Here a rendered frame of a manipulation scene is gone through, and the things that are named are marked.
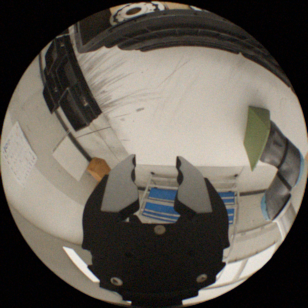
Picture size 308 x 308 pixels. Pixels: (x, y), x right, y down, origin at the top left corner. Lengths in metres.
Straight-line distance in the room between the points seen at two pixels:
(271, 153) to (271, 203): 0.16
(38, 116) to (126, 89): 2.63
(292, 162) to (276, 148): 0.09
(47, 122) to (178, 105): 2.75
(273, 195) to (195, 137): 0.39
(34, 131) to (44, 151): 0.56
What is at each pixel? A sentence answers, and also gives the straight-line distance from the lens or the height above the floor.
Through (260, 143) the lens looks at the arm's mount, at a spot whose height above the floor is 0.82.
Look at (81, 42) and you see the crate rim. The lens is 0.18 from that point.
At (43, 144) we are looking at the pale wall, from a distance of 2.76.
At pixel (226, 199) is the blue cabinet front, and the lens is 1.84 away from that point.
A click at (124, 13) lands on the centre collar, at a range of 0.24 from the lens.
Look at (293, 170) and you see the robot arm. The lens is 0.40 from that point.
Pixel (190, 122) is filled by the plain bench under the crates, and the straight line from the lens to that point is 0.39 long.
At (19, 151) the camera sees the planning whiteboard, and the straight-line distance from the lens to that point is 2.82.
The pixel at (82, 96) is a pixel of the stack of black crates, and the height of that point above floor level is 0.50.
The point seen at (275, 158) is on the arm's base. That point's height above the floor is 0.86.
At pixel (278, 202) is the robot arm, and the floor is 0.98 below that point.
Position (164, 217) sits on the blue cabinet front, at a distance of 1.75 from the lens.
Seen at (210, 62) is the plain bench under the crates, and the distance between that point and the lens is 0.34.
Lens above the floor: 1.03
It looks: 38 degrees down
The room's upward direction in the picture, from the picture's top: 159 degrees counter-clockwise
